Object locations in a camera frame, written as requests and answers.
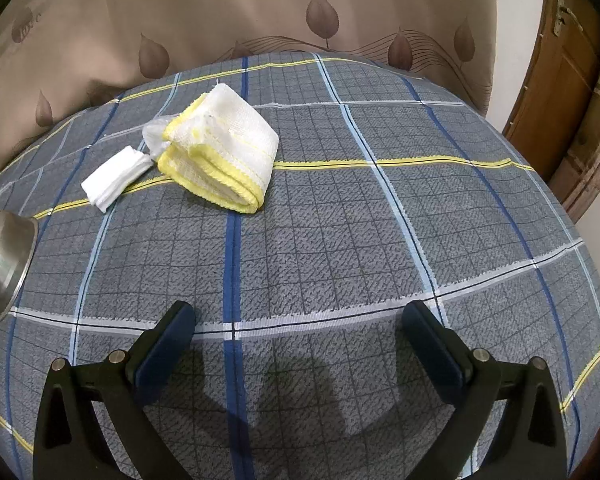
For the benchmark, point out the wooden door frame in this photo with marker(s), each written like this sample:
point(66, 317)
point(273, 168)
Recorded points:
point(597, 150)

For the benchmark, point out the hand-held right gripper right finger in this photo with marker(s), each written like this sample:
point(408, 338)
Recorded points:
point(435, 347)

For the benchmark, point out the brown wooden door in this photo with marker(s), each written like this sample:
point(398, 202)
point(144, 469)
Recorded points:
point(555, 100)

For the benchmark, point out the small white folded cloth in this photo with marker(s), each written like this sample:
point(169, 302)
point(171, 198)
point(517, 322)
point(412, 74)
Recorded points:
point(112, 182)

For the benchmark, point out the grey plaid bed sheet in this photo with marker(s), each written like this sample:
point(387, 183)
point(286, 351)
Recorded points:
point(330, 260)

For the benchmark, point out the clear plastic wrapper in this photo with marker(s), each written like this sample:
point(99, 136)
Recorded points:
point(155, 137)

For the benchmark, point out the stainless steel bowl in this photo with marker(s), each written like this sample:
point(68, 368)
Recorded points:
point(5, 260)

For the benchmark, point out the beige leaf print curtain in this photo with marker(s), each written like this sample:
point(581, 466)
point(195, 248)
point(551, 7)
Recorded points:
point(230, 10)

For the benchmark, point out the yellow-trimmed white mesh cloth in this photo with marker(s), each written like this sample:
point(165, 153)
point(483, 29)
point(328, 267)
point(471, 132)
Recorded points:
point(225, 150)

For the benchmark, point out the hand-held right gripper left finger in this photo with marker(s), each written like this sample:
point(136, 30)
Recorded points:
point(162, 350)

